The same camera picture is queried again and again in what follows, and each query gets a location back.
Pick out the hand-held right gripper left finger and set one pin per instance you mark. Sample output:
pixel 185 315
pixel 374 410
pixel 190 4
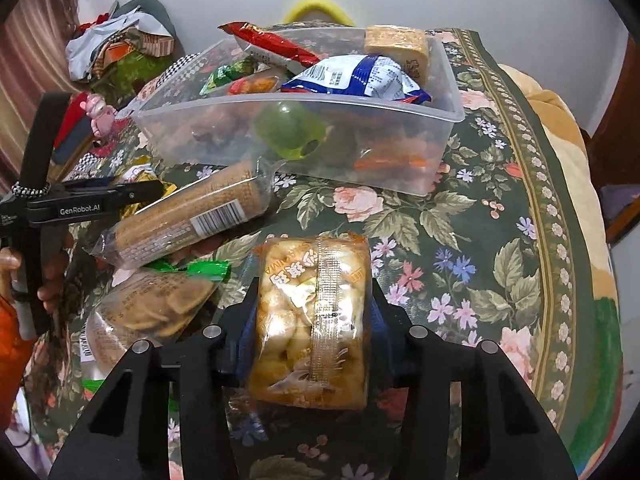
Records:
pixel 247 347

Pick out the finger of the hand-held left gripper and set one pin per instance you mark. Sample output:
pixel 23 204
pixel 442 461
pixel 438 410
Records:
pixel 145 190

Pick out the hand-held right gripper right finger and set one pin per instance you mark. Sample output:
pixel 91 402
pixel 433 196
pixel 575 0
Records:
pixel 382 342

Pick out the long biscuit roll packet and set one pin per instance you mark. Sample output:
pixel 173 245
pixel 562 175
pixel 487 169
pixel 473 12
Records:
pixel 190 215

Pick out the clear puffed cracker packet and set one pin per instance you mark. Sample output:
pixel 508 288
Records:
pixel 310 320

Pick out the fried bites packet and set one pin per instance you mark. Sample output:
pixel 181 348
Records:
pixel 215 127

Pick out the green pea packet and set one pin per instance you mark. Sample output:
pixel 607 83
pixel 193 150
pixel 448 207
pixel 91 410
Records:
pixel 225 77

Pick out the orange snack packet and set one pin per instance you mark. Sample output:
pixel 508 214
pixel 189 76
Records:
pixel 252 84

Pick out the green jelly cup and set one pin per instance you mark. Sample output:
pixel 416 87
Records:
pixel 287 127

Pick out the orange cracker packet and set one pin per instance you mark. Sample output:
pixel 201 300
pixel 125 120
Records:
pixel 385 162

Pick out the red snack packet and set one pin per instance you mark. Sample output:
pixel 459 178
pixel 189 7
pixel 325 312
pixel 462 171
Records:
pixel 270 45

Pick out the clear plastic box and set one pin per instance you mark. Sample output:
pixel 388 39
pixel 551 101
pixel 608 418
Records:
pixel 400 125

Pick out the blue white snack bag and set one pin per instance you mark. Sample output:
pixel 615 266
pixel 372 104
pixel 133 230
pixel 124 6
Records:
pixel 350 77

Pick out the yellow cake block packet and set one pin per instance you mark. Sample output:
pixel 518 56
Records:
pixel 395 47

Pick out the person's left hand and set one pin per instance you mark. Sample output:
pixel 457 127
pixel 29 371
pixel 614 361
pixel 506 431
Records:
pixel 54 280

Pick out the yellow snack packet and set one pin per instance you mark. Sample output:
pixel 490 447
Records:
pixel 142 175

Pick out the dark grey box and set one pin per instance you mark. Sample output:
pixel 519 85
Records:
pixel 77 144

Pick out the pink toy figure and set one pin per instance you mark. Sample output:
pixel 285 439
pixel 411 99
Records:
pixel 100 110

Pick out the red box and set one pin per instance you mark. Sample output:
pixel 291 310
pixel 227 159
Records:
pixel 70 121

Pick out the round biscuit packet green ends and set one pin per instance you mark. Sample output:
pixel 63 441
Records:
pixel 150 305

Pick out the green cloth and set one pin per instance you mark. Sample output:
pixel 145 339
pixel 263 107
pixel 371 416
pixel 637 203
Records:
pixel 135 67

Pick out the floral blanket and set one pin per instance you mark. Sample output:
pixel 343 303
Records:
pixel 475 260

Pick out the pile of clothes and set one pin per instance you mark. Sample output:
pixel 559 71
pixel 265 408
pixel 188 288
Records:
pixel 110 35

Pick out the striped brown curtain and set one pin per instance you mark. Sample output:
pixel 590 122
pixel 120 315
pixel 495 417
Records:
pixel 35 50

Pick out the grey cushion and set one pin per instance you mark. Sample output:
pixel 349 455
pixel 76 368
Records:
pixel 150 10

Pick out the yellow foam tube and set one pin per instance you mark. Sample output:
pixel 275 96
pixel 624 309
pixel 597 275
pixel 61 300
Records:
pixel 320 6

